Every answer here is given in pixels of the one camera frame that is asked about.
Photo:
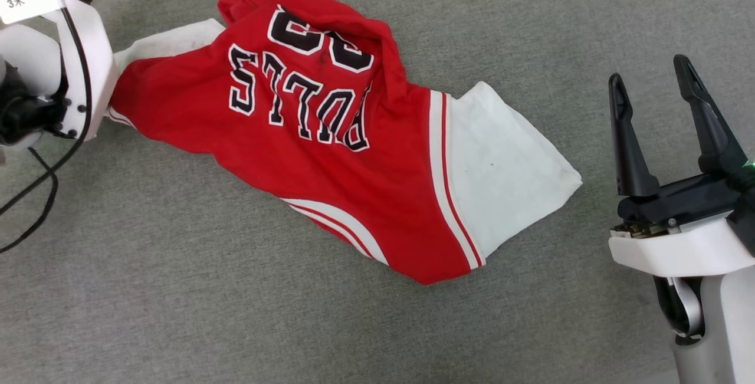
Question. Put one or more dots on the red white basketball jersey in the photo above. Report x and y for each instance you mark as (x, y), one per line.
(194, 124)

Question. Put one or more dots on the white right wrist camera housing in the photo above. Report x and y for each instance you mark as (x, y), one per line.
(678, 251)

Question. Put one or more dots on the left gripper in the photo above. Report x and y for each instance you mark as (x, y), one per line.
(29, 65)

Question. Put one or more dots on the grey fabric sofa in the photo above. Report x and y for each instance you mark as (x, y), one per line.
(236, 313)

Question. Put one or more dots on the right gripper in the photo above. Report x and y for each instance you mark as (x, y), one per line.
(684, 198)

